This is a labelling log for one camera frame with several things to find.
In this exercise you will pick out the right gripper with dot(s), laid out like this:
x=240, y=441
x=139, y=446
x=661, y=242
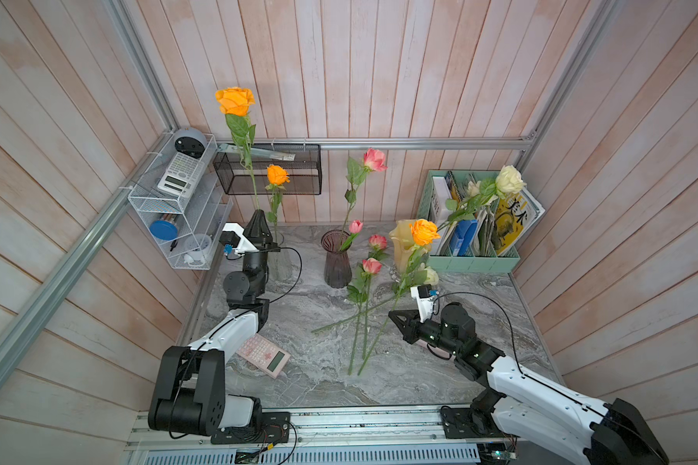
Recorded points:
x=409, y=328

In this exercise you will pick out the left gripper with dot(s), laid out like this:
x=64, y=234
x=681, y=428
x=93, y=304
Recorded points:
x=261, y=239

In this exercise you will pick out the cream rose group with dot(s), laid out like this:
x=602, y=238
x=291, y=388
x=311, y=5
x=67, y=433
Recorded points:
x=467, y=204
x=431, y=276
x=508, y=181

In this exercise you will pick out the orange rose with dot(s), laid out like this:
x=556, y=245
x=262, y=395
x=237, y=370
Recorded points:
x=399, y=289
x=277, y=177
x=235, y=104

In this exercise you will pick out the pink tulip bud flower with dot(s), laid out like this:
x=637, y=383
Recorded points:
x=354, y=230

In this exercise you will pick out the pink rose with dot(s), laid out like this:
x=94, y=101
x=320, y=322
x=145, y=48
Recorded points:
x=359, y=294
x=378, y=247
x=357, y=171

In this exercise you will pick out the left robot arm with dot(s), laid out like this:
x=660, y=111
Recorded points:
x=189, y=397

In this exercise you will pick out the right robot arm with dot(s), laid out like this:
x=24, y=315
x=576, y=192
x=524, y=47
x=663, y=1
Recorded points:
x=519, y=402

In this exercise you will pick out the clear glass cylinder vase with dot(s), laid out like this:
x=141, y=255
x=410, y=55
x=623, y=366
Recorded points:
x=279, y=262

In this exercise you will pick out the pink case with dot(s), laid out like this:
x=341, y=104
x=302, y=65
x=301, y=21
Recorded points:
x=426, y=346

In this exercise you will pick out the white cup on shelf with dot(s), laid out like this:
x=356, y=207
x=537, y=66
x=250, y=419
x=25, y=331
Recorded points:
x=196, y=249

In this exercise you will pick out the white strip on basket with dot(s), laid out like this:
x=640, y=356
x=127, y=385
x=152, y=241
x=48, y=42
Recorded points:
x=258, y=152

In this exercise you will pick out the yellow ruffled vase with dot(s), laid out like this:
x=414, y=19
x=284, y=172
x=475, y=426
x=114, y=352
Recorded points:
x=412, y=241

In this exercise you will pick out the purple ribbed glass vase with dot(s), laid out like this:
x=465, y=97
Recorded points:
x=337, y=270

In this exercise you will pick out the white calculator on shelf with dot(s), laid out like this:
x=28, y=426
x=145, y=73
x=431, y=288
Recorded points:
x=181, y=176

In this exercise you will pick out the blue lid jar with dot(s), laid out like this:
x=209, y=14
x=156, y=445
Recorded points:
x=164, y=227

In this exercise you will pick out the blue folder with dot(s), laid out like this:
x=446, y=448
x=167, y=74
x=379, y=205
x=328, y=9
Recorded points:
x=462, y=237

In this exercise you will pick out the round black white device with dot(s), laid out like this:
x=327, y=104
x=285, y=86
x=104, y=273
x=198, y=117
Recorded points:
x=190, y=142

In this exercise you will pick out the green file organizer box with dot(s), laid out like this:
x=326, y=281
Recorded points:
x=469, y=263

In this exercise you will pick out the pink calculator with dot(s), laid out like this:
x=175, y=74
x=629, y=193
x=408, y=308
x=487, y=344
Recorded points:
x=264, y=355

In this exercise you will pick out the white book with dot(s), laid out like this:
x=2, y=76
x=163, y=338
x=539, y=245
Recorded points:
x=439, y=212

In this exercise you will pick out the yellow magazine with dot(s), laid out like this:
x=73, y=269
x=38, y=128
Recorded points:
x=515, y=216

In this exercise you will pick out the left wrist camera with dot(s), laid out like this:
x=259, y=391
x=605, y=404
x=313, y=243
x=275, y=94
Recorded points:
x=233, y=240

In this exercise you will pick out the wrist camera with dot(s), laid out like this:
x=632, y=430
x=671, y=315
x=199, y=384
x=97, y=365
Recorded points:
x=233, y=240
x=425, y=296

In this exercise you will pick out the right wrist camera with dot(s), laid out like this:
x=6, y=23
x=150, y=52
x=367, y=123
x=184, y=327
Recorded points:
x=425, y=296

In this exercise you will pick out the white wire mesh shelf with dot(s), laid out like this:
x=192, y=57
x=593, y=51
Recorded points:
x=205, y=212

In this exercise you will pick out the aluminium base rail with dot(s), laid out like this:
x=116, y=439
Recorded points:
x=412, y=434

